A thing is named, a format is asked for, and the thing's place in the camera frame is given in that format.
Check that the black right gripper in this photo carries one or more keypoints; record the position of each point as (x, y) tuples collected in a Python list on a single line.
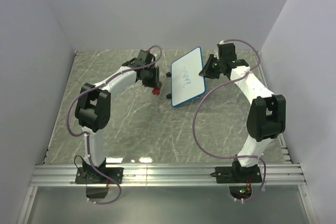
[(207, 72)]

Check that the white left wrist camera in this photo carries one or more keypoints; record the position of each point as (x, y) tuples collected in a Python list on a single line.
[(154, 54)]

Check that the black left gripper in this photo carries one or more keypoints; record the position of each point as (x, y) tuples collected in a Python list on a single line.
[(155, 83)]

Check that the blue framed small whiteboard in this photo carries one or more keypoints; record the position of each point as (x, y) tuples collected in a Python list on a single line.
[(186, 83)]

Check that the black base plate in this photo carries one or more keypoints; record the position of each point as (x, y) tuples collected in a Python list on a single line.
[(89, 176), (230, 175)]

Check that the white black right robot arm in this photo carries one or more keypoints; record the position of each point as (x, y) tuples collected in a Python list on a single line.
[(267, 113)]

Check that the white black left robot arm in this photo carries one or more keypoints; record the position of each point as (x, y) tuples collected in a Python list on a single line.
[(94, 104)]

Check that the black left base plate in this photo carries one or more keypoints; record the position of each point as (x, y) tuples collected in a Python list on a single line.
[(89, 176)]

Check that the aluminium mounting rail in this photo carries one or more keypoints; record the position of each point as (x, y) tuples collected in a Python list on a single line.
[(153, 175)]

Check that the red whiteboard eraser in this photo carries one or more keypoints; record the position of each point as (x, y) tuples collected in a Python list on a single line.
[(156, 91)]

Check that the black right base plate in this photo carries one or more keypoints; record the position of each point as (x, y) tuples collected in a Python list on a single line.
[(230, 175)]

